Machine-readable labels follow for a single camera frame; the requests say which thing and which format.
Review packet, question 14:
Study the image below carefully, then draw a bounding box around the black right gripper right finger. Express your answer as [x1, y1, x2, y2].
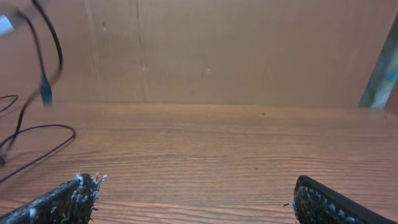
[289, 175, 395, 224]

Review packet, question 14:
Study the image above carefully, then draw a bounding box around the thin black cable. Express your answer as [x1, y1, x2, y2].
[0, 95, 19, 113]

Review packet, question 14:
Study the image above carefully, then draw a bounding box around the black USB cable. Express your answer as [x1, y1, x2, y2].
[0, 0, 77, 184]

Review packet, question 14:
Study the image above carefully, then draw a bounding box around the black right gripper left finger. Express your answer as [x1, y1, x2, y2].
[1, 174, 106, 224]

